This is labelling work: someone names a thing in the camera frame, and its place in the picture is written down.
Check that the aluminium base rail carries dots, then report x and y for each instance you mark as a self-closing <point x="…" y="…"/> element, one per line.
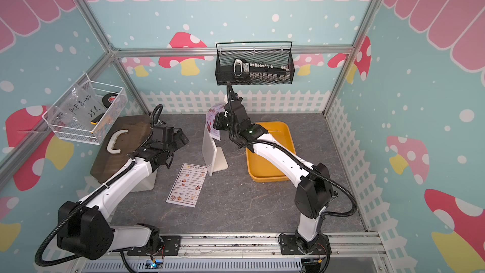
<point x="252" y="252"/>

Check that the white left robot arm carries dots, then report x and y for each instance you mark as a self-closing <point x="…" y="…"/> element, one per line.
<point x="83" y="229"/>

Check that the clear acrylic menu holder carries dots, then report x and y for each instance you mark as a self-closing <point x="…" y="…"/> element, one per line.
<point x="214" y="158"/>

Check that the white box with brown lid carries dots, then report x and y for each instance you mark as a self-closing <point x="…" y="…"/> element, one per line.
<point x="125" y="135"/>

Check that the black wire wall basket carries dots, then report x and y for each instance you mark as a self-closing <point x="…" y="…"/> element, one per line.
<point x="277" y="53"/>

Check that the socket set in basket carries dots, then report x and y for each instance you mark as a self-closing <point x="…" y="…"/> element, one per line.
<point x="259" y="73"/>

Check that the yellow-header menu sheet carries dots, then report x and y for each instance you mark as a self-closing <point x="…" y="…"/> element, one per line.
<point x="188" y="185"/>

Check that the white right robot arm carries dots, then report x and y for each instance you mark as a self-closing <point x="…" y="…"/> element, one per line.
<point x="317" y="195"/>

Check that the clear labelled plastic bag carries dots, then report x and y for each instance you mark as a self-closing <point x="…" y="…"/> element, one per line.
<point x="81" y="108"/>

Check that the black tape roll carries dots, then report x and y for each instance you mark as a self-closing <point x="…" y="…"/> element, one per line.
<point x="108" y="99"/>

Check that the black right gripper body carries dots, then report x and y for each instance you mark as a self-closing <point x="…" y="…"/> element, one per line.
<point x="228" y="122"/>

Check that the yellow plastic tray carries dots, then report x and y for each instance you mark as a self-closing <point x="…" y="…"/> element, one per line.
<point x="268" y="164"/>

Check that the pink special menu sheet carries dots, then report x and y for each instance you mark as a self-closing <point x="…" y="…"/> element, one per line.
<point x="210" y="120"/>

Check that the white wire wall basket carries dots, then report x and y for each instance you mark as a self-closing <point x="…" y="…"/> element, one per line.
<point x="53" y="117"/>

